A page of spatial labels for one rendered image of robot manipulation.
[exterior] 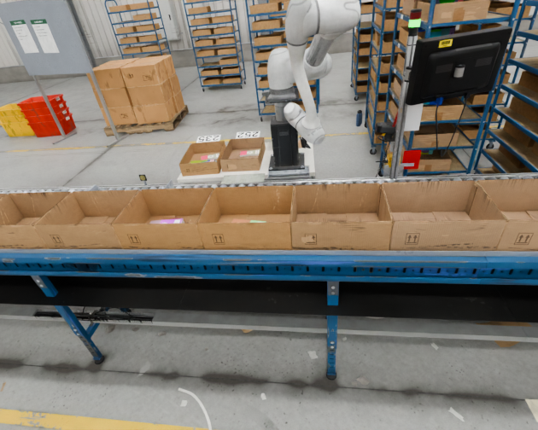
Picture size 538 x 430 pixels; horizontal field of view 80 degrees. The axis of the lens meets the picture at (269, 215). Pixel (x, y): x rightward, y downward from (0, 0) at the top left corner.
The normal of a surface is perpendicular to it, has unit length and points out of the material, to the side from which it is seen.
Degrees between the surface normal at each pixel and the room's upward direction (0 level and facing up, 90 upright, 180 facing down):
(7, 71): 90
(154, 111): 91
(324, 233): 91
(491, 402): 0
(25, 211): 90
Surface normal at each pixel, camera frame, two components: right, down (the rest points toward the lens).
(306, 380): -0.11, -0.81
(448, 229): -0.11, 0.59
